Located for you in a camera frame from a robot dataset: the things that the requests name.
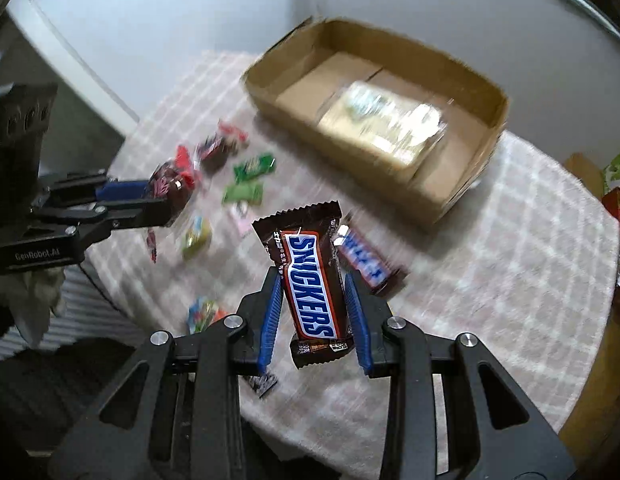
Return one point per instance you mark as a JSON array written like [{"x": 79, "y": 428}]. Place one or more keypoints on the light green candy packet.
[{"x": 244, "y": 194}]

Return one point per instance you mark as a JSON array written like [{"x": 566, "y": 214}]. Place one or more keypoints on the green snack bag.
[{"x": 619, "y": 170}]

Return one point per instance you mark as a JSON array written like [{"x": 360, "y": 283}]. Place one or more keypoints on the yellow green candy packet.
[{"x": 197, "y": 237}]

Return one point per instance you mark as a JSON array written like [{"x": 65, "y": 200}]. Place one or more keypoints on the black candy packet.
[{"x": 260, "y": 385}]

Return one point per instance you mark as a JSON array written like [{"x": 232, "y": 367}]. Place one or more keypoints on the dark green candy packet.
[{"x": 255, "y": 166}]

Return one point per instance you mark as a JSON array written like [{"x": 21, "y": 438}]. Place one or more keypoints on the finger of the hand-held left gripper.
[
  {"x": 125, "y": 189},
  {"x": 140, "y": 210}
]

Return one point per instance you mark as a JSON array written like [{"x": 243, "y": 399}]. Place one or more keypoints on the brown chocolate bar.
[
  {"x": 307, "y": 280},
  {"x": 367, "y": 262}
]

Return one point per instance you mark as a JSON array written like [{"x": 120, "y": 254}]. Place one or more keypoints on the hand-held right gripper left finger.
[{"x": 270, "y": 322}]

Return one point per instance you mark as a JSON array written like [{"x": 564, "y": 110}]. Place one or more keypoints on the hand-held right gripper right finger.
[{"x": 357, "y": 332}]

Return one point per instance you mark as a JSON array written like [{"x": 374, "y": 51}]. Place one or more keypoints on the multicoloured candy packet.
[{"x": 202, "y": 312}]

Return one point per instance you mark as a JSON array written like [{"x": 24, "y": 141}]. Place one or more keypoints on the pink plaid blanket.
[{"x": 490, "y": 280}]

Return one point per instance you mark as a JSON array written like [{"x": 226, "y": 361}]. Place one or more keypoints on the small red candy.
[{"x": 152, "y": 245}]

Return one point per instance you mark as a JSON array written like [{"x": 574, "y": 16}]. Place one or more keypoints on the brown candy packet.
[{"x": 215, "y": 155}]

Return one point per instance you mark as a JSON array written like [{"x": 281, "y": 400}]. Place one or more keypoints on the cardboard box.
[{"x": 440, "y": 180}]

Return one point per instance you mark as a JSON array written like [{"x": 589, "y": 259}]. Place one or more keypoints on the red candy wrapper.
[{"x": 232, "y": 132}]

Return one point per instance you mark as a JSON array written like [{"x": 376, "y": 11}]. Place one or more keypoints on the clear biscuit pack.
[{"x": 385, "y": 125}]

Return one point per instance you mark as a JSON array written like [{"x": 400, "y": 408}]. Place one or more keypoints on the dark red candy packet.
[{"x": 172, "y": 180}]

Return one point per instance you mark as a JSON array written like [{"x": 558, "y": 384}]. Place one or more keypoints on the pink candy packet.
[{"x": 241, "y": 217}]

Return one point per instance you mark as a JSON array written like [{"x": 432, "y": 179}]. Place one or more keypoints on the white cloth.
[{"x": 40, "y": 295}]

